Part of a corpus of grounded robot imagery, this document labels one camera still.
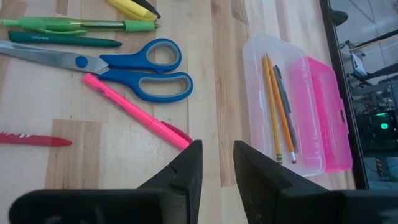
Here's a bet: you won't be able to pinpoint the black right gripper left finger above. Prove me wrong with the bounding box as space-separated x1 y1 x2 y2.
136 139 203 224

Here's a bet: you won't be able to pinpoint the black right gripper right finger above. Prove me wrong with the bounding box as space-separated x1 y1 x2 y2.
233 139 342 224

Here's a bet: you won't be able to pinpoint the yellow pencil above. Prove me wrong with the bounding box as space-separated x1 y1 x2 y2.
261 52 284 165

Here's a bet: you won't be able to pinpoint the yellow pencils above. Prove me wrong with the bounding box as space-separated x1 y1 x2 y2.
266 53 298 165

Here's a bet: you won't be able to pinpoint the grey mechanical pencil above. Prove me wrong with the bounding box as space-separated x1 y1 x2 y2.
272 64 300 154

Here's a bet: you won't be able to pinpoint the pink highlighter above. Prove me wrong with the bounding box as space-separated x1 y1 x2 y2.
81 72 194 151

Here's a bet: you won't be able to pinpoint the large pink Madisi marker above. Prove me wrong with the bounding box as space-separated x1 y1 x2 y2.
0 131 73 147

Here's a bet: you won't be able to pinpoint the blue handled scissors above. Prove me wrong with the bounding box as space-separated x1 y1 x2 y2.
0 37 194 104

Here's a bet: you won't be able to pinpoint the black marker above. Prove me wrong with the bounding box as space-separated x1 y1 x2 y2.
132 0 162 19

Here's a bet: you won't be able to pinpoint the yellow highlighter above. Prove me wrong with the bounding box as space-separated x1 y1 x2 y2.
106 0 159 22

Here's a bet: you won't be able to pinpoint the dark green colored pencil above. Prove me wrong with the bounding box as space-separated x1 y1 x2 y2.
7 30 123 49

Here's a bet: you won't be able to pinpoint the light green mechanical pencil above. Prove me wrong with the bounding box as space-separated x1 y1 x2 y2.
0 16 161 36

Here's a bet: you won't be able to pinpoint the clear supply box pink lid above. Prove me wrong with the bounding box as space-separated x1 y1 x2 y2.
242 32 354 177

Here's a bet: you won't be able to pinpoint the black device green light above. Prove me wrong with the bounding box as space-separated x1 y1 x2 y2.
356 108 398 150

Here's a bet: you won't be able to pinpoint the black aluminium table frame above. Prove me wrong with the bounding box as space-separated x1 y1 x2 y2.
319 0 371 190

